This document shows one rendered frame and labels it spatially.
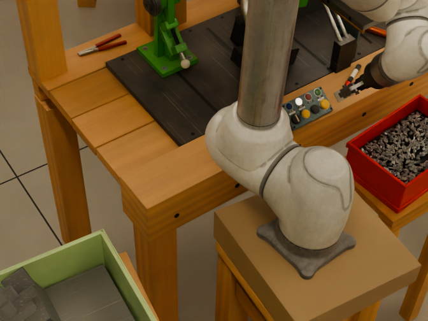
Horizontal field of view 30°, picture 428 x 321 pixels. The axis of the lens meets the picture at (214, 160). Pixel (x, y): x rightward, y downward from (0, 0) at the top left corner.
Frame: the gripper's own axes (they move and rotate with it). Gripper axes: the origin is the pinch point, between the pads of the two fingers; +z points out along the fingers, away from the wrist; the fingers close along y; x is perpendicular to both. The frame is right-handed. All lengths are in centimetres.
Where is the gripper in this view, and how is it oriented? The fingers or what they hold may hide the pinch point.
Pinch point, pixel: (343, 93)
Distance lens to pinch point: 222.3
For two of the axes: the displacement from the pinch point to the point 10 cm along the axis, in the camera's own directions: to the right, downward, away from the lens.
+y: 8.2, -4.1, 4.0
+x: -4.6, -8.9, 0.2
